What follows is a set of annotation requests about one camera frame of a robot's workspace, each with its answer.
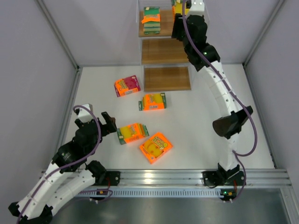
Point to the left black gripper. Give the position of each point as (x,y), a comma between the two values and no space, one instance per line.
(103,125)

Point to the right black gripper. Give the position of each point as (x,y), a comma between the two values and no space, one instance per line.
(178,28)

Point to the yellow sponge pack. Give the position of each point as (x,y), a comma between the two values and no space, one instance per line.
(176,6)
(131,133)

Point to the green top sponge pack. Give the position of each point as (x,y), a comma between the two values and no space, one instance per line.
(151,20)

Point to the orange green sponge pack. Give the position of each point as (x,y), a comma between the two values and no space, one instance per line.
(155,101)

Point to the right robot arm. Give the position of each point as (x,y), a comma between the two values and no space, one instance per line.
(206,60)

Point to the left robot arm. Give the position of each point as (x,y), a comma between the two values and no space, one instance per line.
(52,192)

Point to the pink orange sponge box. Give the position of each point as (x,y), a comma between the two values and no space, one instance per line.
(126,86)

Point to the orange flat scrub box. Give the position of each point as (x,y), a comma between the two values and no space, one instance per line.
(155,147)

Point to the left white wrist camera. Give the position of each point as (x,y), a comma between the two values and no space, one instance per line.
(82,114)

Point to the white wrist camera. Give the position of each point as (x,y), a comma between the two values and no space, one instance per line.
(82,114)
(197,8)

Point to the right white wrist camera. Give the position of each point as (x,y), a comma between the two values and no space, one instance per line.
(197,8)

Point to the white wire wooden shelf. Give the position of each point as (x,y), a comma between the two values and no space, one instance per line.
(162,57)

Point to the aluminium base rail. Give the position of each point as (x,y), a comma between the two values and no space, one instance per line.
(184,183)

